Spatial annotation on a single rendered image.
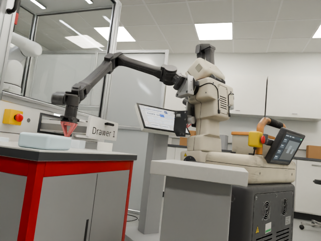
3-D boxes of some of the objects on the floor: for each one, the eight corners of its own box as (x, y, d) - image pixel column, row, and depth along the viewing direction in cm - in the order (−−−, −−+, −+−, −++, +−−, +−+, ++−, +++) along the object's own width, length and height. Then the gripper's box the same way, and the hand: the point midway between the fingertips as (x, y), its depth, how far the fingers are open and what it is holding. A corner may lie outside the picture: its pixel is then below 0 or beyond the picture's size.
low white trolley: (118, 321, 118) (137, 154, 126) (-12, 478, 60) (39, 150, 68) (22, 285, 138) (44, 143, 146) (-145, 377, 80) (-92, 133, 88)
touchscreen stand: (187, 245, 223) (197, 128, 235) (142, 251, 199) (156, 121, 211) (156, 227, 265) (166, 128, 277) (116, 231, 241) (129, 122, 253)
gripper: (75, 105, 122) (69, 137, 120) (81, 108, 132) (77, 138, 130) (61, 103, 122) (55, 136, 120) (69, 107, 132) (63, 137, 130)
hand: (67, 136), depth 125 cm, fingers closed, pressing on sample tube
